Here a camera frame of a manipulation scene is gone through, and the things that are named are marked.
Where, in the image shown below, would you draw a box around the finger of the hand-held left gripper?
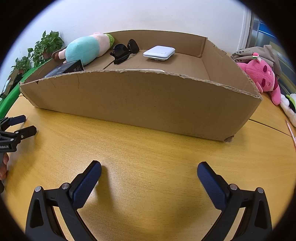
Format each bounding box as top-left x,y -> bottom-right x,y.
0,125 -> 37,142
0,115 -> 26,131

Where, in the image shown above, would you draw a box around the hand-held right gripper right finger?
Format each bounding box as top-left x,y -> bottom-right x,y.
197,162 -> 273,241

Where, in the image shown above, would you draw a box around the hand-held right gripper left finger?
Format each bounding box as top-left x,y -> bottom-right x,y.
25,160 -> 102,241

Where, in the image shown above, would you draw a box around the brown cardboard box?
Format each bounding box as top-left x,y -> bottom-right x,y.
20,29 -> 263,142

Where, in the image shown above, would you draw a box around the black sunglasses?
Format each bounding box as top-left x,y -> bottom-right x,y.
110,39 -> 140,65

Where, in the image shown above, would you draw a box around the white phone case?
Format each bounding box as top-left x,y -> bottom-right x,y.
126,69 -> 165,73

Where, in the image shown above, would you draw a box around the light blue device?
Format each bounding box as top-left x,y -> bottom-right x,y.
143,45 -> 176,61

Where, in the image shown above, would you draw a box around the person's left hand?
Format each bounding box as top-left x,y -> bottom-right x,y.
0,153 -> 10,180

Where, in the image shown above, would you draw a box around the green curved tube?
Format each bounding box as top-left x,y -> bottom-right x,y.
0,57 -> 52,116

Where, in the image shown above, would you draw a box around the small green potted plant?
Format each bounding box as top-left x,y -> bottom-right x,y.
11,56 -> 31,75

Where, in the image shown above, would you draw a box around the small black product box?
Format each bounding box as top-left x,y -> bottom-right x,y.
44,59 -> 84,78

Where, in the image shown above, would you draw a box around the large green potted plant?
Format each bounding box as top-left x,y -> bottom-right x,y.
28,31 -> 65,67

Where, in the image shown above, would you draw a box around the copper rod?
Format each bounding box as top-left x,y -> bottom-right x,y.
285,119 -> 296,149

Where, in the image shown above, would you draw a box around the teal and pink plush toy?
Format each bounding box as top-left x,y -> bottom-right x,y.
51,33 -> 115,66

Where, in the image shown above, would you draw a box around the white plush toy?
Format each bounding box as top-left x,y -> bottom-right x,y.
280,93 -> 296,127

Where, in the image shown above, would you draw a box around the beige printed cloth bag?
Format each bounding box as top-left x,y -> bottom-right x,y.
230,44 -> 282,77

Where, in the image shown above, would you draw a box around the metal door frame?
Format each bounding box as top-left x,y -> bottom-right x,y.
245,11 -> 285,54

